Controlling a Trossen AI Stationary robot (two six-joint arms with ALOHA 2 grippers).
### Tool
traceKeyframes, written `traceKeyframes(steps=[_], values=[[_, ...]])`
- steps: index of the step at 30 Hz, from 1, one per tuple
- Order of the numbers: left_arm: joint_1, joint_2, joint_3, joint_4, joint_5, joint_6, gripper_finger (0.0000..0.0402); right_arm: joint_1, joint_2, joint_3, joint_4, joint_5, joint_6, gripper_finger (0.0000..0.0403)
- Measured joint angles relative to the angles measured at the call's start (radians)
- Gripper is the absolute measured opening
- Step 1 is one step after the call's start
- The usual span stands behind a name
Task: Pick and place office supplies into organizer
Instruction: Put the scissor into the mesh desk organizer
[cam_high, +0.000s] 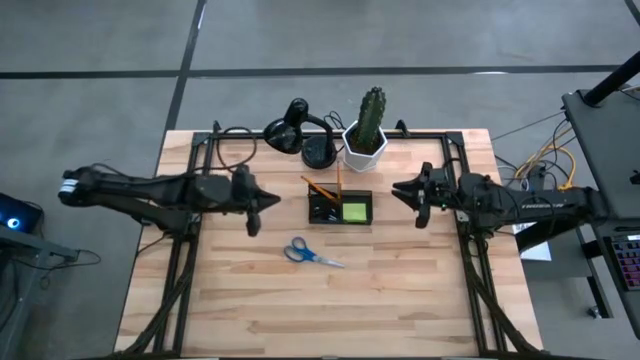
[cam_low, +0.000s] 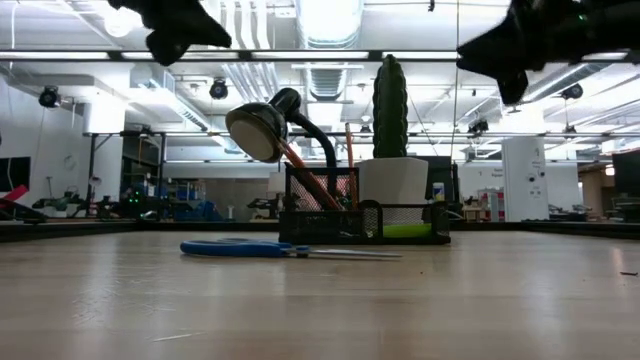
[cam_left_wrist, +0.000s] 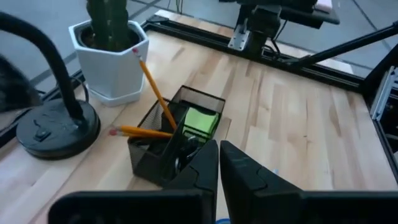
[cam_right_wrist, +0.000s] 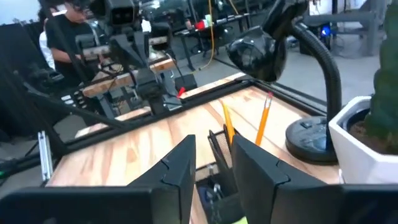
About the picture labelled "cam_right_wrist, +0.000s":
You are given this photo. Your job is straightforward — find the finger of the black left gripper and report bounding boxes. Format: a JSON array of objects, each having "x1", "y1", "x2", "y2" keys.
[
  {"x1": 134, "y1": 30, "x2": 150, "y2": 68},
  {"x1": 110, "y1": 34, "x2": 144, "y2": 68}
]

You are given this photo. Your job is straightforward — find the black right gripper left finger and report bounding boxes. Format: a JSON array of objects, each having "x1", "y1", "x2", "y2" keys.
[{"x1": 0, "y1": 134, "x2": 197, "y2": 224}]

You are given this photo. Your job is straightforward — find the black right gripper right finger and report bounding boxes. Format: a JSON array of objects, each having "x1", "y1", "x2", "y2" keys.
[{"x1": 231, "y1": 134, "x2": 398, "y2": 224}]

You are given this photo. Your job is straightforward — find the blue-handled scissors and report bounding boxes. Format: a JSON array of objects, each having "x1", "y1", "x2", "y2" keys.
[{"x1": 197, "y1": 185, "x2": 215, "y2": 212}]

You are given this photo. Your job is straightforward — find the orange pencil with eraser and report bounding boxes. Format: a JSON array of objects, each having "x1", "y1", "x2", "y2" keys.
[
  {"x1": 254, "y1": 91, "x2": 274, "y2": 146},
  {"x1": 221, "y1": 100, "x2": 236, "y2": 146}
]

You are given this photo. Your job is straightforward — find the black mesh desk organizer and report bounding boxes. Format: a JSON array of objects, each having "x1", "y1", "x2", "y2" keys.
[{"x1": 195, "y1": 124, "x2": 248, "y2": 224}]

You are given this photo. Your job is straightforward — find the background wooden workbench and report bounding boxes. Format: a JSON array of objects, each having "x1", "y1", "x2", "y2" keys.
[{"x1": 82, "y1": 35, "x2": 177, "y2": 99}]

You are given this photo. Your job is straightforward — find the black floor box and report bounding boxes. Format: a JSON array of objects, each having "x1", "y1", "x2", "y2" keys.
[{"x1": 174, "y1": 73, "x2": 198, "y2": 93}]

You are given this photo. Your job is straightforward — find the person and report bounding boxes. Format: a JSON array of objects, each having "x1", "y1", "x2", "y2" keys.
[{"x1": 37, "y1": 0, "x2": 103, "y2": 88}]

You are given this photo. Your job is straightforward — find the white hexagonal plant pot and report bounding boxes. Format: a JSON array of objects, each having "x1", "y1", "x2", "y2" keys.
[{"x1": 328, "y1": 95, "x2": 398, "y2": 185}]

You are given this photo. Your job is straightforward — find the black gooseneck desk lamp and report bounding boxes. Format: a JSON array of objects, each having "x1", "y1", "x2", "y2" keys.
[{"x1": 225, "y1": 0, "x2": 343, "y2": 164}]

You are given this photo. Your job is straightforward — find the green cactus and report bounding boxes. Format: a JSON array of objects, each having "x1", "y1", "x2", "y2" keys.
[{"x1": 363, "y1": 0, "x2": 398, "y2": 147}]

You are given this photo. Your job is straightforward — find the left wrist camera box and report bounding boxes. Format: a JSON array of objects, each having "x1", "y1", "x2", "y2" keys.
[{"x1": 105, "y1": 0, "x2": 136, "y2": 27}]

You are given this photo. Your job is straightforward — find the yellow hanging cable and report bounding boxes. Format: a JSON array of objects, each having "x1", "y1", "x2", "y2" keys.
[{"x1": 198, "y1": 0, "x2": 217, "y2": 71}]

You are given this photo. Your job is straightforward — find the black aluminium table frame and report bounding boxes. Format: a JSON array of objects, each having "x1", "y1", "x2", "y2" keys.
[{"x1": 0, "y1": 18, "x2": 329, "y2": 190}]

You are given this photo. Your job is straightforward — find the silver metal bracket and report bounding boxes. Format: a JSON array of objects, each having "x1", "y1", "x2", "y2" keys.
[{"x1": 37, "y1": 130, "x2": 53, "y2": 182}]

